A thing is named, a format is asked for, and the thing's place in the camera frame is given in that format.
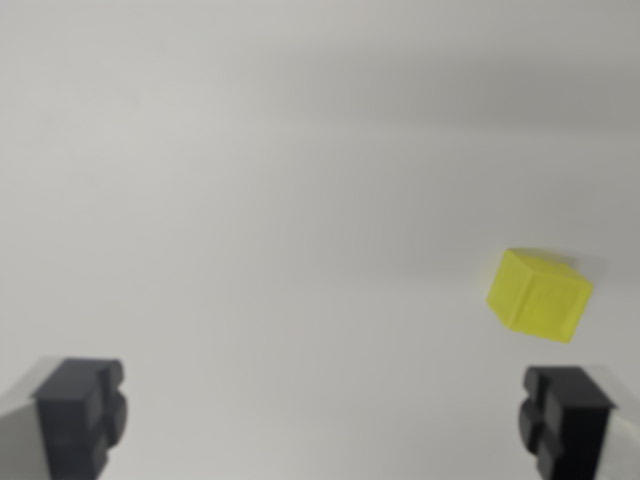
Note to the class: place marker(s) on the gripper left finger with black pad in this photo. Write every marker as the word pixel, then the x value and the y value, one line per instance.
pixel 70 420

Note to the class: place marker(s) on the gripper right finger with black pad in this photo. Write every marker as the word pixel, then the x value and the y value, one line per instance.
pixel 575 430

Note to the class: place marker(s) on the yellow cube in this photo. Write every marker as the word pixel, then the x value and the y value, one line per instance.
pixel 537 297

